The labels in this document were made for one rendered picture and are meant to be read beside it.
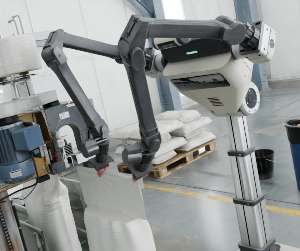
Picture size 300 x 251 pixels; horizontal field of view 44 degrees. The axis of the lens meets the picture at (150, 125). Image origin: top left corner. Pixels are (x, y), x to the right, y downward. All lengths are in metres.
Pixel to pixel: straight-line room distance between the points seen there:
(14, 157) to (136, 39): 0.78
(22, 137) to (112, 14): 5.96
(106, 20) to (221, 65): 5.84
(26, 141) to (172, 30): 0.74
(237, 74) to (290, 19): 8.41
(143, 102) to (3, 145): 0.65
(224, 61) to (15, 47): 0.86
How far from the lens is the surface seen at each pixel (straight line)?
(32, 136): 1.61
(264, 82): 10.21
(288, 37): 10.03
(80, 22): 6.95
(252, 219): 1.99
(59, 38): 1.58
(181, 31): 1.25
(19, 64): 1.68
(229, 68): 1.56
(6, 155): 1.66
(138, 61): 1.17
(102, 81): 7.01
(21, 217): 3.48
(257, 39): 1.45
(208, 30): 1.32
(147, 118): 1.33
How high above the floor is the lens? 1.48
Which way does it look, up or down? 10 degrees down
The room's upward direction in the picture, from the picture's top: 12 degrees counter-clockwise
